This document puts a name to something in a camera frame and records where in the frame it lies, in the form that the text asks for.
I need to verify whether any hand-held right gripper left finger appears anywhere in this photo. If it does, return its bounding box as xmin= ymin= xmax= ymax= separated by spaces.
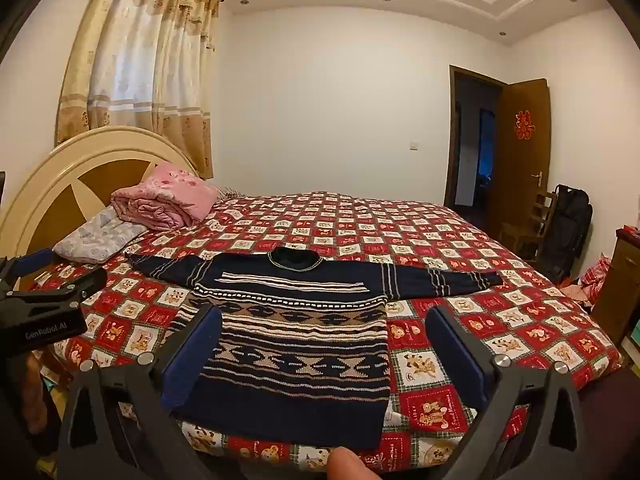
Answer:
xmin=57 ymin=304 xmax=223 ymax=480

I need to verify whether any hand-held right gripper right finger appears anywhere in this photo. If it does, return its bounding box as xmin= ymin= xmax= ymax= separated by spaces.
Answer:
xmin=426 ymin=305 xmax=586 ymax=480

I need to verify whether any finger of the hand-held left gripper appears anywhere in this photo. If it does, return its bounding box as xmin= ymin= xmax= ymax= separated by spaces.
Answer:
xmin=0 ymin=251 xmax=55 ymax=291
xmin=10 ymin=266 xmax=108 ymax=306

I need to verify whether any navy patterned knit sweater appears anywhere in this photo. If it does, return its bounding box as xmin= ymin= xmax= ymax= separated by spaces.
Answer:
xmin=124 ymin=246 xmax=503 ymax=451

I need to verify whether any person's right hand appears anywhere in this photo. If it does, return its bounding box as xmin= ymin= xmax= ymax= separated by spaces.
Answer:
xmin=325 ymin=447 xmax=373 ymax=480

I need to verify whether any grey floral pillow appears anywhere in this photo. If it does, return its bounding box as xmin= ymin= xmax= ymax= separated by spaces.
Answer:
xmin=51 ymin=205 xmax=150 ymax=265

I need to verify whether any red checked printed bedspread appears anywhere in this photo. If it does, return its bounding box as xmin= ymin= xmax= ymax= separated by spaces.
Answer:
xmin=32 ymin=190 xmax=623 ymax=476

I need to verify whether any cream and brown round headboard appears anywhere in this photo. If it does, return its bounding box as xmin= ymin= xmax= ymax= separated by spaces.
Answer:
xmin=0 ymin=126 xmax=201 ymax=291

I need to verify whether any pink folded blanket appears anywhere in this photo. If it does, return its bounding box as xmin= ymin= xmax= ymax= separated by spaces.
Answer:
xmin=110 ymin=162 xmax=221 ymax=231

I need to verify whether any wooden chair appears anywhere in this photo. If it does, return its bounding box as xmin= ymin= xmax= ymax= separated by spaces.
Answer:
xmin=500 ymin=190 xmax=558 ymax=261

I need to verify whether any red checked crumpled cloth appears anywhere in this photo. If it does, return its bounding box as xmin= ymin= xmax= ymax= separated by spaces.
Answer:
xmin=560 ymin=255 xmax=613 ymax=306

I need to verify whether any black backpack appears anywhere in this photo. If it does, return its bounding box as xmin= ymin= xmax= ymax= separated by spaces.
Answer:
xmin=537 ymin=184 xmax=594 ymax=283

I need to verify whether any brown wooden cabinet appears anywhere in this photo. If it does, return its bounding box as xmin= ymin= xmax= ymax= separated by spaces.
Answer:
xmin=590 ymin=227 xmax=640 ymax=346

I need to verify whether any brown wooden door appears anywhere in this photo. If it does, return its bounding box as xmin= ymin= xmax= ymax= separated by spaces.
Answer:
xmin=487 ymin=78 xmax=553 ymax=256

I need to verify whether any beige patterned curtain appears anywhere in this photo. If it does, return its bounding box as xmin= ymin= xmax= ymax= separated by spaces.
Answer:
xmin=55 ymin=0 xmax=223 ymax=181

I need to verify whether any red paper door decoration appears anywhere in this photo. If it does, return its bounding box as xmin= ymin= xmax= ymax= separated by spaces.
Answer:
xmin=512 ymin=110 xmax=535 ymax=142

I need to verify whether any dark wooden door frame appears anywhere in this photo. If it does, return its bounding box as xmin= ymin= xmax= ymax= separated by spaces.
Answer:
xmin=444 ymin=64 xmax=505 ymax=226

